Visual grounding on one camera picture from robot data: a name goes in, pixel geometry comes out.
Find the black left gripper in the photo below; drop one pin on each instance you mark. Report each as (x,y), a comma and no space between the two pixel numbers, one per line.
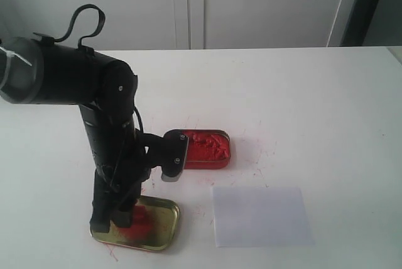
(117,154)

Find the red stamp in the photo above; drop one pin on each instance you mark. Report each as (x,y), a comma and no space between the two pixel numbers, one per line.
(140,215)

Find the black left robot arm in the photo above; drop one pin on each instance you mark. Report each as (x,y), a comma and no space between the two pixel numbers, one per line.
(103,88)

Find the red ink paste tin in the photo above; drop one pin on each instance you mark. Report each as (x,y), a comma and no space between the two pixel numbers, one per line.
(208,149)

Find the gold tin lid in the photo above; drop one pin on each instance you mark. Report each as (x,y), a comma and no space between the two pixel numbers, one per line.
(164,216)

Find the white paper sheet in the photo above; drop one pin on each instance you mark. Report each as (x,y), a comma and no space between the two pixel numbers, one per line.
(250,217)

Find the white cabinet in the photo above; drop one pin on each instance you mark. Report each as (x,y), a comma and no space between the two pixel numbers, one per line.
(188,24)

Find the dark vertical post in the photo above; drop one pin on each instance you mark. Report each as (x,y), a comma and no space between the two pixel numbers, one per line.
(358,23)

